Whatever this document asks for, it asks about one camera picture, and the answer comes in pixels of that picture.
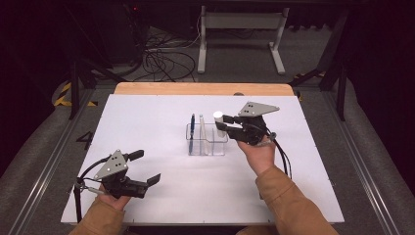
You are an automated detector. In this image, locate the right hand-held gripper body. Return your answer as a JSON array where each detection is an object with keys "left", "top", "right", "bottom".
[{"left": 233, "top": 101, "right": 281, "bottom": 147}]

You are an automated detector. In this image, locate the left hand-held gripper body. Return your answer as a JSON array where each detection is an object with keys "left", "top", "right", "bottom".
[{"left": 93, "top": 149, "right": 149, "bottom": 200}]

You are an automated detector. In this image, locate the white glue stick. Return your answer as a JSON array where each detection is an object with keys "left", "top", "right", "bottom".
[{"left": 212, "top": 110, "right": 228, "bottom": 139}]

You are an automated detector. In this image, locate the clear plastic organizer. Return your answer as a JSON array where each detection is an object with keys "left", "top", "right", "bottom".
[{"left": 185, "top": 122, "right": 229, "bottom": 157}]

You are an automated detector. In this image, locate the white pen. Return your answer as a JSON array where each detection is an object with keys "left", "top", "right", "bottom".
[{"left": 199, "top": 114, "right": 208, "bottom": 157}]

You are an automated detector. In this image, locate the blue pen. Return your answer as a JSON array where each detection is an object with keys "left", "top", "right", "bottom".
[{"left": 188, "top": 113, "right": 197, "bottom": 156}]

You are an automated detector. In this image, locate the person's right hand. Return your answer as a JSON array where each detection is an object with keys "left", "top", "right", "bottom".
[{"left": 237, "top": 135, "right": 278, "bottom": 177}]

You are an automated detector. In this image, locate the person's left hand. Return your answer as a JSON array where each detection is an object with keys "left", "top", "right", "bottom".
[{"left": 98, "top": 185, "right": 132, "bottom": 212}]

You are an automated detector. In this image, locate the white board sheet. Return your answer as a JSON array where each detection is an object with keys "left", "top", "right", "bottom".
[{"left": 61, "top": 93, "right": 346, "bottom": 226}]

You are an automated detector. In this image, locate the yellow black hazard tape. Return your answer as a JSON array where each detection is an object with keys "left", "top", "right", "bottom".
[{"left": 53, "top": 81, "right": 99, "bottom": 108}]

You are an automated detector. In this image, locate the black metal stand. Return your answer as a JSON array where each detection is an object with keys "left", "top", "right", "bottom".
[
  {"left": 69, "top": 58, "right": 128, "bottom": 120},
  {"left": 288, "top": 9, "right": 348, "bottom": 122}
]

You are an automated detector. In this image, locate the black equipment box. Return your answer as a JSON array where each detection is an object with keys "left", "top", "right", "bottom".
[{"left": 97, "top": 0, "right": 147, "bottom": 67}]

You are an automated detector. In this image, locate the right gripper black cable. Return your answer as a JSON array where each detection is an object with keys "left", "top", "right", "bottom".
[{"left": 265, "top": 128, "right": 294, "bottom": 181}]

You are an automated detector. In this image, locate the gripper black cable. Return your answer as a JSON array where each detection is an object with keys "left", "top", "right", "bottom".
[
  {"left": 265, "top": 128, "right": 294, "bottom": 181},
  {"left": 72, "top": 155, "right": 114, "bottom": 224}
]

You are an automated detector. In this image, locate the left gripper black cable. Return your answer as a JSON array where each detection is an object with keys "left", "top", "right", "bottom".
[{"left": 72, "top": 155, "right": 114, "bottom": 224}]

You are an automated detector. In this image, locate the aluminium floor rail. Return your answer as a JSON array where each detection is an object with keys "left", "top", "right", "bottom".
[
  {"left": 321, "top": 91, "right": 401, "bottom": 235},
  {"left": 8, "top": 89, "right": 96, "bottom": 235}
]

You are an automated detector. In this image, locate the tangle of black floor cables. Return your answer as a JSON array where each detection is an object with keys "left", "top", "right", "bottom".
[{"left": 130, "top": 19, "right": 199, "bottom": 82}]

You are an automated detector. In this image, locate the white metal stand frame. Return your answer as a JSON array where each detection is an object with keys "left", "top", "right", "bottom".
[{"left": 197, "top": 5, "right": 291, "bottom": 75}]

